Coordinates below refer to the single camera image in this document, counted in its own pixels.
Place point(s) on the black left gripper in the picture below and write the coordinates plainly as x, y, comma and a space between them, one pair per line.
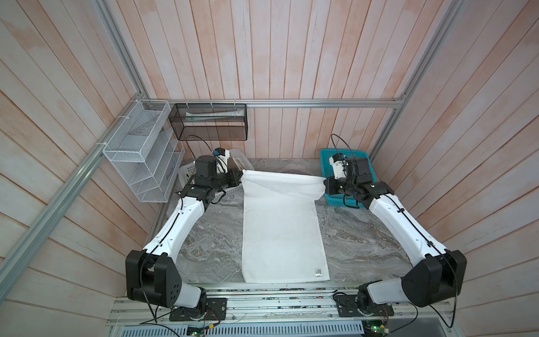
234, 179

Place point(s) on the aluminium wall rail back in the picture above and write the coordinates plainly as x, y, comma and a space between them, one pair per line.
299, 103

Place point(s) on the teal plastic basket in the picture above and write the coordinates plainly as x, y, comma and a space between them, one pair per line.
328, 171

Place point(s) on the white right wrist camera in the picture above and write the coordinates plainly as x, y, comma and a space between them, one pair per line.
338, 163

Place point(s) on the aluminium wall rail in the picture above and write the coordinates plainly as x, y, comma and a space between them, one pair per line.
32, 241
299, 103

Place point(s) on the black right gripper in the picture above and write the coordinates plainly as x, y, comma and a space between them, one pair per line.
329, 184

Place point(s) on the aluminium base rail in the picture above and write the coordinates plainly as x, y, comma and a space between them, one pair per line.
270, 303

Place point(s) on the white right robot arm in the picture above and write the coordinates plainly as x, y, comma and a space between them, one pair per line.
437, 273

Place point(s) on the white towel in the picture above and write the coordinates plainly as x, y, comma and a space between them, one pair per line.
282, 240

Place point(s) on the white plastic laundry basket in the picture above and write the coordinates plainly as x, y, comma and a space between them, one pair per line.
237, 160

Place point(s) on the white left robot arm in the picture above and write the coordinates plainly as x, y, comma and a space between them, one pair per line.
151, 274

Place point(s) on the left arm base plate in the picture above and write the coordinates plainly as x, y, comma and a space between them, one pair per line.
215, 309

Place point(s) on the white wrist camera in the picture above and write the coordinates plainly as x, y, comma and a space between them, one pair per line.
338, 163
222, 156

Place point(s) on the aluminium wall rail left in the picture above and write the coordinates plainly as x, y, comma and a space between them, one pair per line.
32, 241

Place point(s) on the black mesh wall basket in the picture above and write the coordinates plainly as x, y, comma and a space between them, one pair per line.
209, 121

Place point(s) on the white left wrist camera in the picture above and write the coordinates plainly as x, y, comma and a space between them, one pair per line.
222, 156

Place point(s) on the white wire mesh shelf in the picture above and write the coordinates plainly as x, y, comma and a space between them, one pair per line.
145, 152

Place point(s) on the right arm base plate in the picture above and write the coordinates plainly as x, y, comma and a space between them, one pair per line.
348, 306

